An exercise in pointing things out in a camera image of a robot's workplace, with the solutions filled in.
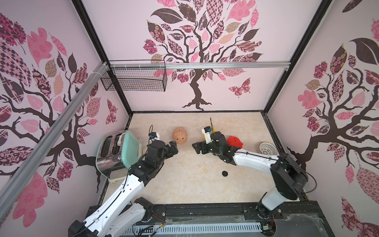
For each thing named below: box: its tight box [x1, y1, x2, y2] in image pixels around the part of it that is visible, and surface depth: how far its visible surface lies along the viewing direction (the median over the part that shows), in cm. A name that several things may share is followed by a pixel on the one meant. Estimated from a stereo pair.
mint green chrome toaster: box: [95, 130, 142, 183], surface depth 81 cm
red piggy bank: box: [226, 135, 244, 149], surface depth 92 cm
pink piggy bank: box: [172, 126, 189, 145], surface depth 97 cm
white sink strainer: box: [258, 141, 278, 156], surface depth 97 cm
